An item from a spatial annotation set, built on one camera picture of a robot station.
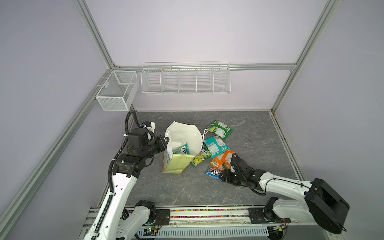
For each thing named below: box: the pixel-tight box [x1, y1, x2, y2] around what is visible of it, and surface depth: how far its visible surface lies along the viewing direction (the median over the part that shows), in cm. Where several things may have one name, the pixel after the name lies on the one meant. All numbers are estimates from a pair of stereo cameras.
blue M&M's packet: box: [205, 167, 224, 183], surface depth 88 cm
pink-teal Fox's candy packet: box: [172, 142, 190, 155], surface depth 91 cm
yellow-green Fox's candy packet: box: [191, 151, 208, 167], surface depth 93 cm
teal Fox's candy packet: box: [203, 135, 230, 158], surface depth 98 cm
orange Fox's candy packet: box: [209, 150, 235, 172], surface depth 92 cm
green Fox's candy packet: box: [207, 119, 234, 141], surface depth 108 cm
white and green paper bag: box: [163, 121, 204, 174], surface depth 82 cm
